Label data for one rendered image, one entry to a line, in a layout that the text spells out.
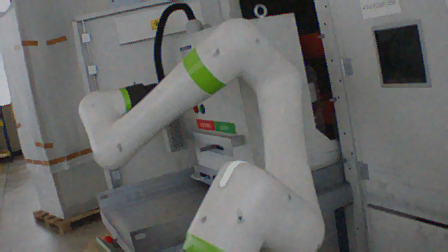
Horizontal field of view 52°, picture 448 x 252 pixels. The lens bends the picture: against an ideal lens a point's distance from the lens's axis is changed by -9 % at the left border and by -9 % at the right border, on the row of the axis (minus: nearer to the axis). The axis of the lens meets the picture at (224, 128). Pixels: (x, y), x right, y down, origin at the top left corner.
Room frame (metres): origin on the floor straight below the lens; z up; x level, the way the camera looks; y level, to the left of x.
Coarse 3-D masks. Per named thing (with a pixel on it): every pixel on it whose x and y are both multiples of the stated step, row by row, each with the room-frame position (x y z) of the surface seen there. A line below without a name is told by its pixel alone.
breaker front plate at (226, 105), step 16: (208, 32) 1.52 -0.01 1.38; (176, 48) 1.81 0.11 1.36; (192, 48) 1.66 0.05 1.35; (224, 96) 1.50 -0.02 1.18; (240, 96) 1.39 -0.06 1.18; (192, 112) 1.78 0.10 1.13; (208, 112) 1.64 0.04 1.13; (224, 112) 1.52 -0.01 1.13; (240, 112) 1.41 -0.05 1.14; (192, 128) 1.82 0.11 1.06; (240, 128) 1.43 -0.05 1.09; (208, 144) 1.69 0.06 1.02; (208, 160) 1.73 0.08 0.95; (224, 160) 1.59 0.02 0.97; (240, 160) 1.47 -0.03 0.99
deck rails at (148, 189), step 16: (160, 176) 1.81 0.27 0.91; (176, 176) 1.84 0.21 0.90; (320, 176) 1.43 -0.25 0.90; (336, 176) 1.45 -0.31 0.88; (112, 192) 1.74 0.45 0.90; (128, 192) 1.76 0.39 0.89; (144, 192) 1.78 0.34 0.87; (160, 192) 1.81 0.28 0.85; (320, 192) 1.42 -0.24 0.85; (112, 208) 1.71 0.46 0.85; (160, 224) 1.24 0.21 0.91; (176, 224) 1.25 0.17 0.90; (144, 240) 1.22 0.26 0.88; (160, 240) 1.23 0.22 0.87; (176, 240) 1.25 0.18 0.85
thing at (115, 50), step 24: (168, 0) 1.98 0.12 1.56; (192, 0) 2.03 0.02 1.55; (216, 0) 2.05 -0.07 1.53; (72, 24) 1.91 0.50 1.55; (96, 24) 1.96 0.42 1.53; (120, 24) 1.95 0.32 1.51; (144, 24) 1.96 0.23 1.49; (168, 24) 1.98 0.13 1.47; (216, 24) 2.04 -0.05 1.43; (96, 48) 1.95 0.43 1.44; (120, 48) 1.97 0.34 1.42; (144, 48) 1.99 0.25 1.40; (168, 48) 2.01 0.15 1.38; (96, 72) 1.93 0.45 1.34; (120, 72) 1.97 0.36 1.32; (144, 72) 1.98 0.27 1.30; (168, 72) 2.00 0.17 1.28; (192, 144) 2.01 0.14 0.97; (120, 168) 1.95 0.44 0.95; (144, 168) 1.97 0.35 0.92; (168, 168) 1.99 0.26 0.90
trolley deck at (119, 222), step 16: (176, 192) 1.79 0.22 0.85; (192, 192) 1.75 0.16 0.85; (336, 192) 1.41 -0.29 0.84; (128, 208) 1.69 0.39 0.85; (144, 208) 1.65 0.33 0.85; (160, 208) 1.62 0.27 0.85; (176, 208) 1.58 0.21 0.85; (192, 208) 1.55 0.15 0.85; (320, 208) 1.39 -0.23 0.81; (336, 208) 1.41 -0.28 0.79; (112, 224) 1.53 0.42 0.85; (128, 224) 1.50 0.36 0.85; (144, 224) 1.47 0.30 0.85; (128, 240) 1.34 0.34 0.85
